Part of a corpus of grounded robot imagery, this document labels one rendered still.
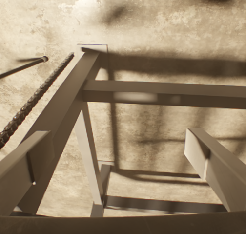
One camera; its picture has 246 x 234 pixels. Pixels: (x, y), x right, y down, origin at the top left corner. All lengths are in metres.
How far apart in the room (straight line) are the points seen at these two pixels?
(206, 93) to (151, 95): 0.19
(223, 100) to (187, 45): 0.35
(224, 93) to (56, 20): 0.77
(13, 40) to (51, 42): 0.20
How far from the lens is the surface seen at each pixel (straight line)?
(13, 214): 0.42
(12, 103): 1.37
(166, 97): 0.63
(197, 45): 0.93
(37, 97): 0.60
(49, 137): 0.16
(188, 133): 0.16
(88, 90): 0.64
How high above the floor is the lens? 0.85
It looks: 51 degrees down
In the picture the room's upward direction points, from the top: 171 degrees counter-clockwise
